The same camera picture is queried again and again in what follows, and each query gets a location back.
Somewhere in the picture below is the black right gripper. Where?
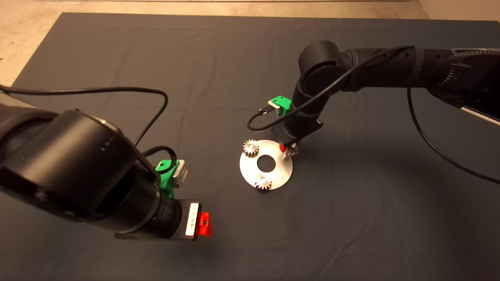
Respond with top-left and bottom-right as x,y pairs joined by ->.
271,115 -> 324,153

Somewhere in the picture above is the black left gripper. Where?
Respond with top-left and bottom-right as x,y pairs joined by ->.
172,199 -> 214,241

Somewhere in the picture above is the round metal carrier plate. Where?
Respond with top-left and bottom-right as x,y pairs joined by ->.
239,140 -> 293,191

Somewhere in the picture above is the dark grey table cloth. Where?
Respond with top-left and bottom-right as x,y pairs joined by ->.
0,12 -> 500,281

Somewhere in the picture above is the green right camera mount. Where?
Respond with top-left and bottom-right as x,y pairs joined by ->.
271,96 -> 292,117

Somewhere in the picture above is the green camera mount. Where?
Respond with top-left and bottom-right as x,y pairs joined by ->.
155,158 -> 181,199
271,96 -> 292,117

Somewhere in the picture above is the thin black right camera cable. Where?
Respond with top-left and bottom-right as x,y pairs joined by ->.
247,45 -> 500,185

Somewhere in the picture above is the thin black camera cable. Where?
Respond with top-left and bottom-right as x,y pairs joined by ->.
247,45 -> 500,185
0,85 -> 178,172

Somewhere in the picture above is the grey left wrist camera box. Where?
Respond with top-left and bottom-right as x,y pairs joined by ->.
174,159 -> 188,189

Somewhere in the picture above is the green left camera mount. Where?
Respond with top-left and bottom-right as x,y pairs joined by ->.
155,158 -> 181,199

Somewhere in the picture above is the thin black left camera cable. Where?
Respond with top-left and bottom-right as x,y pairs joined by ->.
0,85 -> 178,172

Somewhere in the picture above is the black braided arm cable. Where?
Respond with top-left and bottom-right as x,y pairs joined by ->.
439,49 -> 500,69

